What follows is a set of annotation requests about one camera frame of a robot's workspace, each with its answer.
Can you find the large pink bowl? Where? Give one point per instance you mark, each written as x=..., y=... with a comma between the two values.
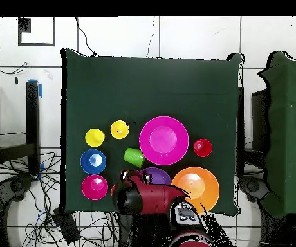
x=163, y=140

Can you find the green cup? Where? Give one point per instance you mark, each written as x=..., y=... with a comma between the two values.
x=134, y=157

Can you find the tall yellow cup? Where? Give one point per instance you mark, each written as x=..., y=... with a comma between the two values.
x=94, y=137

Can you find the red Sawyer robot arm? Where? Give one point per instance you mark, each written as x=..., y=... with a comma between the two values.
x=158, y=198

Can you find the short yellow cup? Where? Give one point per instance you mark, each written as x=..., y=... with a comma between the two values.
x=119, y=129

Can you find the purple bowl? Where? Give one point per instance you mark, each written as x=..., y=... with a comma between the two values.
x=158, y=176

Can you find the dark green table cloth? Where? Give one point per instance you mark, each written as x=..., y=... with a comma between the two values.
x=150, y=90

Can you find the red cup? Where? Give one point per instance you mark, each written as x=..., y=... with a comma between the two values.
x=202, y=148

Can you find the blue bowl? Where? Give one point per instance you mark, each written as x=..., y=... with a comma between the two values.
x=93, y=161

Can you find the large orange bowl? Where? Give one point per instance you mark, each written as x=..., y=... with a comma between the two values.
x=202, y=185

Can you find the small crimson bowl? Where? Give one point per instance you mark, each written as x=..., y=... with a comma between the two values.
x=94, y=187

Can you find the black power strip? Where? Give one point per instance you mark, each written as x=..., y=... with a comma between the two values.
x=67, y=226

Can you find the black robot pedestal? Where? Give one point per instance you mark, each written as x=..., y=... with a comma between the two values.
x=142, y=231

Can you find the black metal frame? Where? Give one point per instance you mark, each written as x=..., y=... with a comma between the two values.
x=32, y=115

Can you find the black square floor frame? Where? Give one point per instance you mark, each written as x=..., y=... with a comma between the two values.
x=36, y=44

